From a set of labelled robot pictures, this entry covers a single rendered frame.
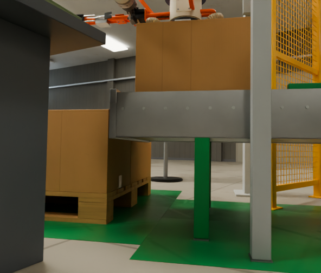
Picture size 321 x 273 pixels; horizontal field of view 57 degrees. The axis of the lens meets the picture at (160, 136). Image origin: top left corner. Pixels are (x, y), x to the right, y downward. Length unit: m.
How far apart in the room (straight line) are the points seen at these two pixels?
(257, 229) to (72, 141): 0.92
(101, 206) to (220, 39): 0.94
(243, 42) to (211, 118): 0.40
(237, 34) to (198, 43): 0.17
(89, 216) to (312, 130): 1.03
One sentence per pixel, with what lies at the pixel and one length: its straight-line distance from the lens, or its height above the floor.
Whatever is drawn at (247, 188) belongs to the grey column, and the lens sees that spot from 2.52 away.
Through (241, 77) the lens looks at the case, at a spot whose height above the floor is 0.68.
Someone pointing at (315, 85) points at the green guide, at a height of 0.63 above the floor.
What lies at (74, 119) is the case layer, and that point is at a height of 0.50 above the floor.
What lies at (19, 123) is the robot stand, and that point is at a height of 0.42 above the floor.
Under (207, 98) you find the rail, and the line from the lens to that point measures 1.21.
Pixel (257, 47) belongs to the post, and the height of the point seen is 0.70.
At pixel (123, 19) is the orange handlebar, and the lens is 1.77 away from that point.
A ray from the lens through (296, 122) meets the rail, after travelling 1.24.
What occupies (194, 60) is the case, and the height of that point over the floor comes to 0.76.
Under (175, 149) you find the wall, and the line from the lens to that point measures 10.55.
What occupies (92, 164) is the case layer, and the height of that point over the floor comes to 0.28.
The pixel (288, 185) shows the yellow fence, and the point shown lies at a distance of 2.20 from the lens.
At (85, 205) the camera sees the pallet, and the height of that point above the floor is 0.08.
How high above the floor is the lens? 0.36
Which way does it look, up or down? 3 degrees up
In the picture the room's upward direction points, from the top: 1 degrees clockwise
